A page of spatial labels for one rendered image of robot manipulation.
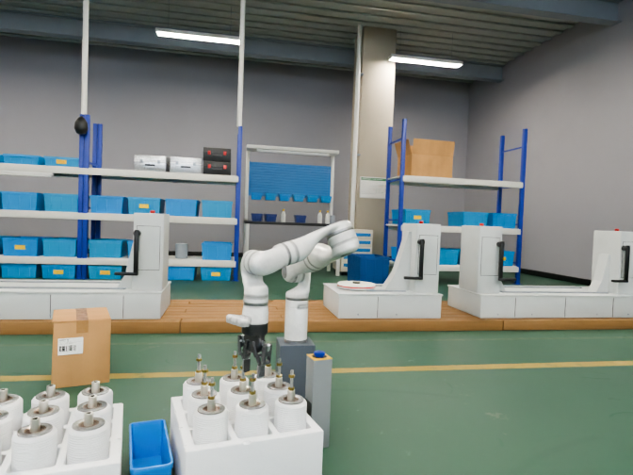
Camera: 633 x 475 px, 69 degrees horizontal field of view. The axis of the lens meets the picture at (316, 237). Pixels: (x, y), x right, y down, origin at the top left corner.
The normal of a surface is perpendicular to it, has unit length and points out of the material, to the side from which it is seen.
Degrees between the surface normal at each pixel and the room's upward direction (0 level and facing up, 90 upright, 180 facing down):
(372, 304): 90
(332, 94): 90
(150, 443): 88
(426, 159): 90
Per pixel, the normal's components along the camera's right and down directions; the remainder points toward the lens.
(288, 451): 0.39, 0.04
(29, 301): 0.18, 0.04
